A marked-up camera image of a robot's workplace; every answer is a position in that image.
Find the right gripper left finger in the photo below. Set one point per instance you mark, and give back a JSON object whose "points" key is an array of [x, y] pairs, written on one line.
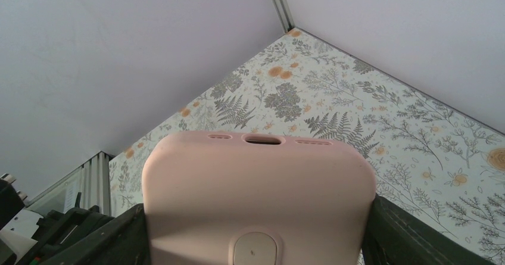
{"points": [[122, 241]]}

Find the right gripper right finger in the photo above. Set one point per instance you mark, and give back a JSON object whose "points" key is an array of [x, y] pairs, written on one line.
{"points": [[393, 236]]}

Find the pink phone case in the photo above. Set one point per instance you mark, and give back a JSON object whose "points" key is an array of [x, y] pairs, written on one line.
{"points": [[244, 198]]}

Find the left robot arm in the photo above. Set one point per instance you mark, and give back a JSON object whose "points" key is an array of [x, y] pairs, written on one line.
{"points": [[55, 231]]}

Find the floral patterned table mat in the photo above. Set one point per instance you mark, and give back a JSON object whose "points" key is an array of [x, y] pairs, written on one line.
{"points": [[439, 165]]}

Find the aluminium rail frame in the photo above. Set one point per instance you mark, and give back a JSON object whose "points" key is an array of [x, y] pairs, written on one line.
{"points": [[86, 186]]}

